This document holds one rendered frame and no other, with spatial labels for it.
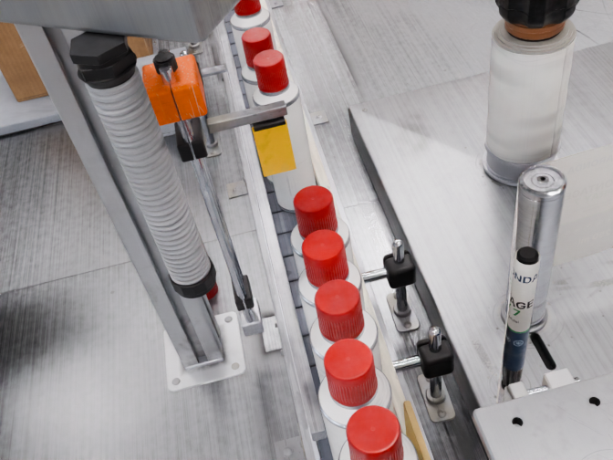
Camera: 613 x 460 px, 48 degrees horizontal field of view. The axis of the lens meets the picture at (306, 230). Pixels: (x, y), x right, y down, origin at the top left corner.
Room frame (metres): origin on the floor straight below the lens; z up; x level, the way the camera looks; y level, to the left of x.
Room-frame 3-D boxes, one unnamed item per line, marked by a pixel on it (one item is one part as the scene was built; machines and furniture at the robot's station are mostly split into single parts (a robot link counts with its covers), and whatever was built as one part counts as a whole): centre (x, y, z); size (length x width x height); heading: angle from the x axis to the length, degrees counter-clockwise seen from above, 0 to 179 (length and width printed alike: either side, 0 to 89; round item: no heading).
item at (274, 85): (0.63, 0.00, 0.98); 0.05 x 0.05 x 0.20
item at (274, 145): (0.47, 0.01, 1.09); 0.03 x 0.01 x 0.06; 93
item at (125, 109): (0.35, 0.09, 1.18); 0.04 x 0.04 x 0.21
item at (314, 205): (0.41, -0.01, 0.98); 0.05 x 0.05 x 0.20
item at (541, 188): (0.39, -0.20, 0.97); 0.05 x 0.05 x 0.19
